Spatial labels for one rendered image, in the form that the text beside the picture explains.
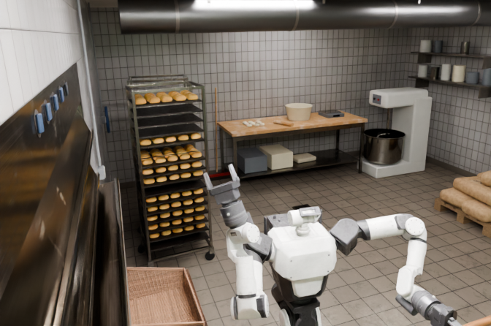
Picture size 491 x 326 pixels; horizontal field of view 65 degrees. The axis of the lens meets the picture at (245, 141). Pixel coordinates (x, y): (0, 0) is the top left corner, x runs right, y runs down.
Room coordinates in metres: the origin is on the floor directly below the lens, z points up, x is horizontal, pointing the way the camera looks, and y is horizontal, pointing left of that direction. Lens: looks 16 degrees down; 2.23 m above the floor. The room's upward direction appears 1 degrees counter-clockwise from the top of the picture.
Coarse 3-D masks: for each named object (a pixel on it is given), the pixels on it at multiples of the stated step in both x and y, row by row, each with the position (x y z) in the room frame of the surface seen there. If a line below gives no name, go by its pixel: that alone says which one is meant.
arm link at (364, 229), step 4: (364, 220) 1.56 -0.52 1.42; (360, 224) 1.53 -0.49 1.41; (364, 224) 1.53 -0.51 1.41; (360, 228) 1.53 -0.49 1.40; (364, 228) 1.52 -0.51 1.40; (368, 228) 1.51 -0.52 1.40; (360, 232) 1.53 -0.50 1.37; (364, 232) 1.51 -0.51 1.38; (368, 232) 1.51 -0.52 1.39; (356, 236) 1.51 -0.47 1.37; (360, 236) 1.55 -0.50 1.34; (364, 236) 1.53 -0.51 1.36; (368, 236) 1.50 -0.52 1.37; (352, 240) 1.51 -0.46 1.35; (356, 240) 1.54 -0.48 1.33; (352, 244) 1.54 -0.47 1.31
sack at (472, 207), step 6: (462, 204) 4.16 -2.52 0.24; (468, 204) 4.08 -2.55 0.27; (474, 204) 4.05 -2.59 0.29; (480, 204) 4.04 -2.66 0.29; (462, 210) 4.15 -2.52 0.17; (468, 210) 4.04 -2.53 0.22; (474, 210) 3.97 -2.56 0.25; (480, 210) 3.92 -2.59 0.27; (486, 210) 3.89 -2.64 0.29; (474, 216) 3.96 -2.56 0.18; (480, 216) 3.89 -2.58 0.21; (486, 216) 3.84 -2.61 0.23; (486, 222) 3.86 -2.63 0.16
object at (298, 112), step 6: (288, 108) 5.91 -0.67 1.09; (294, 108) 5.82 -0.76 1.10; (300, 108) 5.80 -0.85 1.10; (306, 108) 5.83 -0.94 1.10; (288, 114) 5.94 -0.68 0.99; (294, 114) 5.84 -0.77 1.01; (300, 114) 5.82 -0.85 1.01; (306, 114) 5.85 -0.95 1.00; (294, 120) 5.86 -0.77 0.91; (300, 120) 5.84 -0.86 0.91; (306, 120) 5.88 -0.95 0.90
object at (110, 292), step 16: (112, 192) 1.98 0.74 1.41; (112, 208) 1.77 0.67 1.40; (112, 224) 1.60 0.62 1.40; (96, 240) 1.48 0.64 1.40; (112, 240) 1.46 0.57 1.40; (96, 256) 1.36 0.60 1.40; (112, 256) 1.34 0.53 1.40; (96, 272) 1.25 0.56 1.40; (112, 272) 1.24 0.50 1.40; (96, 288) 1.15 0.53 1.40; (112, 288) 1.14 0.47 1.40; (128, 288) 1.16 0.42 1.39; (96, 304) 1.07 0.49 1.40; (112, 304) 1.06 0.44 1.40; (128, 304) 1.05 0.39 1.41; (96, 320) 1.00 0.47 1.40; (112, 320) 0.99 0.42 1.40
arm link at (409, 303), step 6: (414, 288) 1.33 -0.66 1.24; (420, 288) 1.36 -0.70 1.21; (414, 294) 1.31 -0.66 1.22; (420, 294) 1.29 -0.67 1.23; (426, 294) 1.29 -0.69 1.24; (396, 300) 1.37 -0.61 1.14; (402, 300) 1.34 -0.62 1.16; (408, 300) 1.32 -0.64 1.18; (414, 300) 1.28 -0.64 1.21; (408, 306) 1.31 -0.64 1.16; (414, 306) 1.28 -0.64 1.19; (414, 312) 1.29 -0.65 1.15
